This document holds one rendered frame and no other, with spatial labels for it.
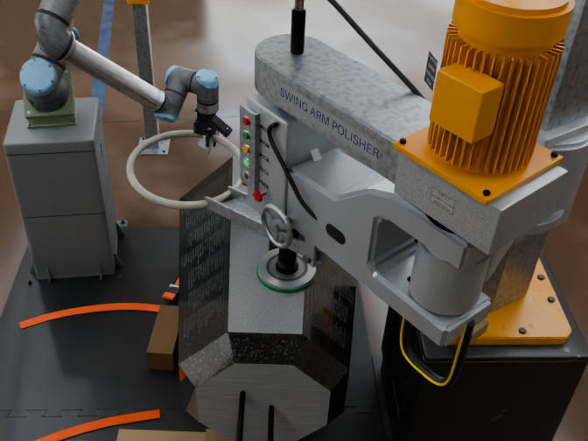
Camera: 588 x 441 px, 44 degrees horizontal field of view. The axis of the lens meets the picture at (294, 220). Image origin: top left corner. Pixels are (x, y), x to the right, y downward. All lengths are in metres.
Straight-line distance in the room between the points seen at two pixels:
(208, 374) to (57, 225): 1.51
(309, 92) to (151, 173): 2.78
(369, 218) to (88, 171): 1.86
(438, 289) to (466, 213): 0.31
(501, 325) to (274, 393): 0.85
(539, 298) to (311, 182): 1.12
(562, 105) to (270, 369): 1.23
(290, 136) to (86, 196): 1.70
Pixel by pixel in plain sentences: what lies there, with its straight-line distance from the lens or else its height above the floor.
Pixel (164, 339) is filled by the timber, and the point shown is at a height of 0.14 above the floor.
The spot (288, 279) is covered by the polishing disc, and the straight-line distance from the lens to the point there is 2.57.
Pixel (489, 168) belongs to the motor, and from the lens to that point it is 1.66.
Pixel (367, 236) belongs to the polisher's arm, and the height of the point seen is 1.40.
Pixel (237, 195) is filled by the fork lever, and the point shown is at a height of 0.97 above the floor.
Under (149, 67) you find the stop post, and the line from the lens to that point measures 4.55.
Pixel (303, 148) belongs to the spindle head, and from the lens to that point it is 2.17.
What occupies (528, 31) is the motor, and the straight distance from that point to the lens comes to 1.49.
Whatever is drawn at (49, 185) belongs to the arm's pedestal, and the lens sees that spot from 3.59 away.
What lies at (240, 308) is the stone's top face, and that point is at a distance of 2.51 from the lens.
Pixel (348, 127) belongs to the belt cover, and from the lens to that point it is 1.87.
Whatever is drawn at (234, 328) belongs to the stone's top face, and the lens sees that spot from 2.44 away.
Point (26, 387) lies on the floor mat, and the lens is 3.52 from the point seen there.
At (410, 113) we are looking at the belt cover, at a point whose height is 1.74.
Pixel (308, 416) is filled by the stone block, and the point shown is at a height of 0.54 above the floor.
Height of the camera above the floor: 2.68
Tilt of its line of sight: 39 degrees down
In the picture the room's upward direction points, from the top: 3 degrees clockwise
